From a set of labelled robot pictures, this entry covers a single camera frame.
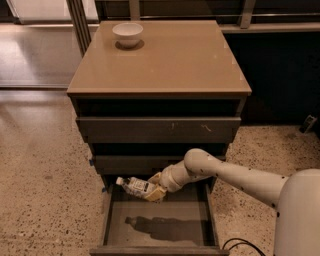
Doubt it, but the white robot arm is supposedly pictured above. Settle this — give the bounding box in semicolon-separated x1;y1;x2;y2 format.
146;149;320;256

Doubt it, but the metal window frame post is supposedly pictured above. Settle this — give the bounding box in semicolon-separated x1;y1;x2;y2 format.
66;0;91;56

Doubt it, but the clear plastic bottle white label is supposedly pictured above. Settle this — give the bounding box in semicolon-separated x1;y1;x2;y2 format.
116;177;156;199

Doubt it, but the top grey drawer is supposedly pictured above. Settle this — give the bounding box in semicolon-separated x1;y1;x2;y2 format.
76;117;241;143

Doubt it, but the small grey floor device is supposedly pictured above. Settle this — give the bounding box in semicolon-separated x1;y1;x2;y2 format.
299;115;318;133

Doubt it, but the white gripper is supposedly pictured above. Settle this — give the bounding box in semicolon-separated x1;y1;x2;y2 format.
145;163;189;202

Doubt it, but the tan drawer cabinet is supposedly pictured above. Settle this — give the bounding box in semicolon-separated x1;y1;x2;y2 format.
67;21;251;186

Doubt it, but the white ceramic bowl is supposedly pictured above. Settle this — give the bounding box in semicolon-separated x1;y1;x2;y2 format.
112;22;143;48

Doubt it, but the grey drawer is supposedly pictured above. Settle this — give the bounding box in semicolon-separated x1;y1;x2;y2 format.
90;155;183;175
76;117;241;143

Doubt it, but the black cable on floor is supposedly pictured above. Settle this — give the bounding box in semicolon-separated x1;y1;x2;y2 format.
221;237;267;256

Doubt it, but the open bottom drawer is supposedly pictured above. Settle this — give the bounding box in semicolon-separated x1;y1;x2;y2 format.
89;181;229;256

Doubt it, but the middle grey drawer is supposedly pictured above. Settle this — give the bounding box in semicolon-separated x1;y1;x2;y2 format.
90;155;183;175

